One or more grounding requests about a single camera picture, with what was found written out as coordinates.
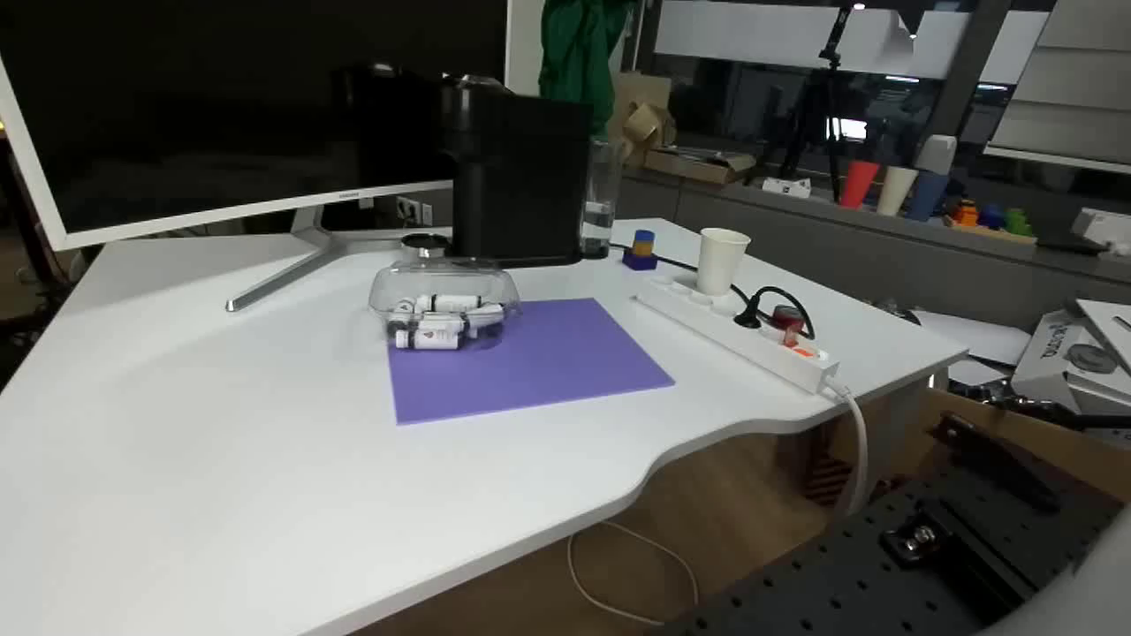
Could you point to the clear water tank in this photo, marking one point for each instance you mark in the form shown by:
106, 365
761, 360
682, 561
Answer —
603, 194

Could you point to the green toy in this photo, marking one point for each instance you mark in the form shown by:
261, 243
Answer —
1018, 221

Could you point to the green jacket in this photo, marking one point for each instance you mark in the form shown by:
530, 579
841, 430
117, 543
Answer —
577, 55

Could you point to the white monitor stand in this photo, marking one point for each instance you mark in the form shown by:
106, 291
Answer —
285, 274

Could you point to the white power strip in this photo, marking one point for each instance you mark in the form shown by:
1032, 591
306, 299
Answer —
725, 334

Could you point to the blue cup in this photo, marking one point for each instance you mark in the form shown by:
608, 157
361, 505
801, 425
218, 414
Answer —
927, 194

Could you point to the orange toy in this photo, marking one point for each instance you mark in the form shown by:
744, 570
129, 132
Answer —
965, 212

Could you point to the cardboard box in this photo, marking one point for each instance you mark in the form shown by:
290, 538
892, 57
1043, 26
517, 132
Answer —
645, 116

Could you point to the white marker with black cap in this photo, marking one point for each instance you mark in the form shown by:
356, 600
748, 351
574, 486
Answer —
441, 321
444, 300
484, 316
434, 340

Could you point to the white framed computer monitor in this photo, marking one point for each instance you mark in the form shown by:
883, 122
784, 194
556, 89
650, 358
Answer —
236, 116

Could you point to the cream cup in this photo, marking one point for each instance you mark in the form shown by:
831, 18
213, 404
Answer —
894, 192

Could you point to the white paper cup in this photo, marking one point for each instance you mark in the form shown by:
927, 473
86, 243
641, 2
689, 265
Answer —
721, 258

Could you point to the red cup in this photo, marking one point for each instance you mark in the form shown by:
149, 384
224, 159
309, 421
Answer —
860, 183

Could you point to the black camera tripod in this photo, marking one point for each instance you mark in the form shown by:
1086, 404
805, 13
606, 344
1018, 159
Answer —
826, 108

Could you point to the blue and yellow small block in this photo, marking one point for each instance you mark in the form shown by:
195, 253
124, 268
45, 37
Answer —
641, 247

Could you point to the purple mat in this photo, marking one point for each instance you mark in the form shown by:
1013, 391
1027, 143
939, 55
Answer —
530, 358

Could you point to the black coffee machine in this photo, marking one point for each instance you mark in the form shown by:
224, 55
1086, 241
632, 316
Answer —
517, 177

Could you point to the black perforated mounting board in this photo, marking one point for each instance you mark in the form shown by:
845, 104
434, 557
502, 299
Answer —
894, 566

